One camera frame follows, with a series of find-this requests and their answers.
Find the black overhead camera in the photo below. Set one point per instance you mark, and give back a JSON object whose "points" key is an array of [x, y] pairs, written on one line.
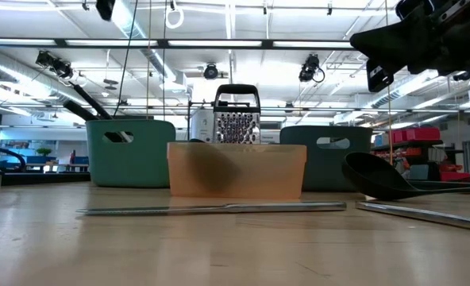
{"points": [[106, 8]]}

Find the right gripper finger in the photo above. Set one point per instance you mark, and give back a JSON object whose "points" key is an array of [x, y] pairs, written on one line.
{"points": [[397, 43]]}

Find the teal green plastic bin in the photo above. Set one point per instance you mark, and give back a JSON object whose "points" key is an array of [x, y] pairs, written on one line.
{"points": [[132, 167]]}

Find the plain black ladle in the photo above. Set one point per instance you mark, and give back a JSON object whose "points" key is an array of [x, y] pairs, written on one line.
{"points": [[374, 175]]}

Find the black ceiling fixture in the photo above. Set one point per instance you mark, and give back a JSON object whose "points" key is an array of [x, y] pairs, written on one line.
{"points": [[462, 75]]}

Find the orange translucent plastic bin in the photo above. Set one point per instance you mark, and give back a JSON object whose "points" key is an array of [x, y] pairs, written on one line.
{"points": [[266, 171]]}

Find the silver table knife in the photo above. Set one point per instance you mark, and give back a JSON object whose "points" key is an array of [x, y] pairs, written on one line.
{"points": [[259, 207], [417, 214]]}

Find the small black ceiling camera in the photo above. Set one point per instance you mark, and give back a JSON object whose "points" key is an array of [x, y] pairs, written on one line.
{"points": [[210, 72]]}

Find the black aluminium table frame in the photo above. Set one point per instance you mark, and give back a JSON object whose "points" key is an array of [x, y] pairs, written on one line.
{"points": [[40, 178]]}

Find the dark monitor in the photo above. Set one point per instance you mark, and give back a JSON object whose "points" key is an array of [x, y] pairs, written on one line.
{"points": [[139, 117]]}

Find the orange-red storage bin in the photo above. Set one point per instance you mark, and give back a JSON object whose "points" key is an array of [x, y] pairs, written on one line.
{"points": [[455, 176]]}

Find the dark blue-teal plastic bin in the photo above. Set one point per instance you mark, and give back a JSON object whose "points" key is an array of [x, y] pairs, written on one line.
{"points": [[326, 171]]}

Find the red storage boxes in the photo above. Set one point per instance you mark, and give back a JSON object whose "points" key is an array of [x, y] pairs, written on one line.
{"points": [[417, 135]]}

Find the black ceiling device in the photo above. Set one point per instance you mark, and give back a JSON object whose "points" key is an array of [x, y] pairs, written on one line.
{"points": [[54, 63]]}

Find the green potted plant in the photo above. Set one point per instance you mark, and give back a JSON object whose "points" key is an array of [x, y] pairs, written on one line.
{"points": [[43, 151]]}

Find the white machine box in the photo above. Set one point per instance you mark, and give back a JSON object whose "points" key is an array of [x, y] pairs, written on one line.
{"points": [[202, 127]]}

